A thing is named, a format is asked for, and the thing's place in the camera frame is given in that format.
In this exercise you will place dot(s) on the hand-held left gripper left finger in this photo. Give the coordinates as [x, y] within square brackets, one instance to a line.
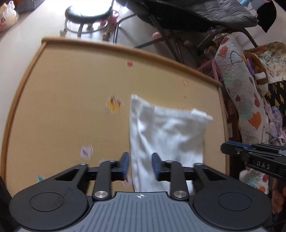
[125, 165]

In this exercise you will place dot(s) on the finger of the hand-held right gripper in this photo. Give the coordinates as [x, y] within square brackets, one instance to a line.
[232, 147]

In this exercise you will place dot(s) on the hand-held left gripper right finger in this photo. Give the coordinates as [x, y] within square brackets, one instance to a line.
[156, 166]

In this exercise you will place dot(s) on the white t-shirt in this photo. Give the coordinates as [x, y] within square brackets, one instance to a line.
[167, 133]

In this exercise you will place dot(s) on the person's right hand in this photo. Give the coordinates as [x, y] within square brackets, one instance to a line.
[279, 196]

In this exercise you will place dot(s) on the purple cloth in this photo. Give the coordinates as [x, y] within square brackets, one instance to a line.
[274, 125]

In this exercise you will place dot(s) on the heart pattern quilt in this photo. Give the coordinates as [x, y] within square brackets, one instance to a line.
[236, 89]

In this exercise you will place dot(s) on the group of cartoon stickers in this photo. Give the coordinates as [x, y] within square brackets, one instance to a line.
[114, 106]

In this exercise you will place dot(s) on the black pillow with gold trees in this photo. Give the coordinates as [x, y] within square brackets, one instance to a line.
[278, 93]

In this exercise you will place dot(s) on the brown and white plush toy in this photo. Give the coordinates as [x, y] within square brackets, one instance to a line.
[260, 75]

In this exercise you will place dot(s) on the pink child chair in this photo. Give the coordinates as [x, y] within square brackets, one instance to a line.
[214, 69]

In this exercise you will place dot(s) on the floral quilt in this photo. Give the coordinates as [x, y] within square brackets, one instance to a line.
[274, 58]

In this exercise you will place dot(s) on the dark wooden sofa armrest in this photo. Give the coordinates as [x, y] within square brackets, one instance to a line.
[251, 36]

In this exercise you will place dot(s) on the black folding lounge chair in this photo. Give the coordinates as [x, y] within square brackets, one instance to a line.
[223, 13]

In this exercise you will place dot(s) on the black hanging garment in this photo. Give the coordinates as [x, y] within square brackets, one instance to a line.
[267, 15]

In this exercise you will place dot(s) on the round black stool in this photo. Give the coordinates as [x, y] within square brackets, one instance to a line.
[73, 14]

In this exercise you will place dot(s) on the white plastic bag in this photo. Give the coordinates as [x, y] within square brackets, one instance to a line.
[7, 17]

